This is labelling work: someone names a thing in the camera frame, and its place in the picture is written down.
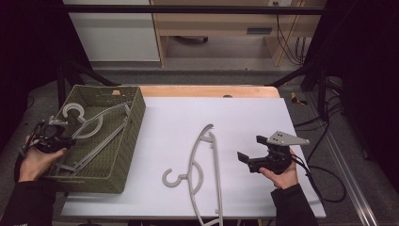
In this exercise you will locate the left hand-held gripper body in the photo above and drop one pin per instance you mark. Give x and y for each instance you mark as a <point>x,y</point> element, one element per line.
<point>50,138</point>

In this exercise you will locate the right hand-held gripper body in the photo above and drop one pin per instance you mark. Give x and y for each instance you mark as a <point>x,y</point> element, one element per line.
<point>279,155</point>

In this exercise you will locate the grey plastic clothes hanger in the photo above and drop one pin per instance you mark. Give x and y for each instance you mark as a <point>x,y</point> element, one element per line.
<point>64,111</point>
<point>94,150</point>
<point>164,180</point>

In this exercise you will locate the olive green woven basket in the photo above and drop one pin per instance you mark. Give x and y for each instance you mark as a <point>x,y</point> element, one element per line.
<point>125,150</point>

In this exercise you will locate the person's right hand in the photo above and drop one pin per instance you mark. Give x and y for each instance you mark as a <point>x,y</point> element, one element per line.
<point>285,180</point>

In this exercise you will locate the person's left hand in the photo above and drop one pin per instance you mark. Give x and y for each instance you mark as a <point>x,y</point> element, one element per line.
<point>37,166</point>

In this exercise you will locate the yellow and black tool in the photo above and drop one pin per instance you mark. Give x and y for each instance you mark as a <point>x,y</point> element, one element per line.
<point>295,98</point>

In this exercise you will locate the white table mat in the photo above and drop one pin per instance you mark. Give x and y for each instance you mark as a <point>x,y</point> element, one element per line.
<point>175,119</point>

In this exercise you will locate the white cabinet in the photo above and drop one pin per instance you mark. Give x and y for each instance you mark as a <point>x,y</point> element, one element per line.
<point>116,34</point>

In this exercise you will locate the light wooden desk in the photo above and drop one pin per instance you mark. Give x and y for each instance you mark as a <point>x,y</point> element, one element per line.
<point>213,22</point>

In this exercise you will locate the black slanted frame strut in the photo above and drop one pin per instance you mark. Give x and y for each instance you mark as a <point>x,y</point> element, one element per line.
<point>61,84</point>
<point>321,91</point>

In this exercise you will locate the aluminium rail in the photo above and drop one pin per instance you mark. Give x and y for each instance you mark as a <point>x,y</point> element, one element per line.
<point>351,182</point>

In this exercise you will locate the black horizontal frame bar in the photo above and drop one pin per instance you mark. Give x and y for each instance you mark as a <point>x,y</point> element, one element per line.
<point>188,9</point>

